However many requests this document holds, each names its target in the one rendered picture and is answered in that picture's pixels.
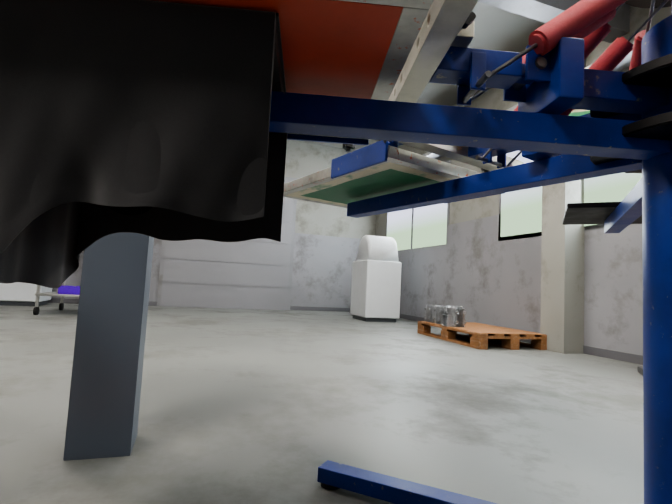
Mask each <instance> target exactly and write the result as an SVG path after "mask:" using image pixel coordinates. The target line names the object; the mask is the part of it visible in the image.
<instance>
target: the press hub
mask: <svg viewBox="0 0 672 504"><path fill-rule="evenodd" d="M651 1H652V0H627V1H626V2H625V4H627V5H630V6H633V7H639V8H650V6H651ZM665 7H671V15H670V16H669V17H667V18H665V19H663V20H662V21H660V22H659V23H657V24H656V25H655V26H653V27H652V28H651V29H650V30H649V31H648V32H647V33H646V34H645V35H644V37H643V38H642V41H641V65H640V66H637V67H635V68H633V69H631V70H629V71H627V72H625V73H623V74H622V82H623V84H632V85H643V86H654V87H665V88H669V99H670V103H669V104H668V105H665V106H663V107H660V108H658V109H656V110H654V111H652V112H650V113H649V114H647V115H642V120H639V121H635V122H633V123H630V124H627V125H625V126H623V127H622V135H623V136H624V137H635V138H648V139H660V140H670V152H669V153H665V154H661V155H658V156H655V157H653V158H650V159H648V160H642V169H641V170H635V171H629V172H626V173H642V265H643V440H644V504H672V0H669V1H668V2H667V3H666V4H665V5H664V6H663V7H662V8H665ZM619 114H623V113H616V112H604V111H592V110H590V115H591V117H593V118H608V117H612V116H616V115H619ZM622 159H624V158H610V157H597V156H590V160H591V162H592V163H593V164H595V165H596V164H601V163H606V162H611V161H617V160H622Z"/></svg>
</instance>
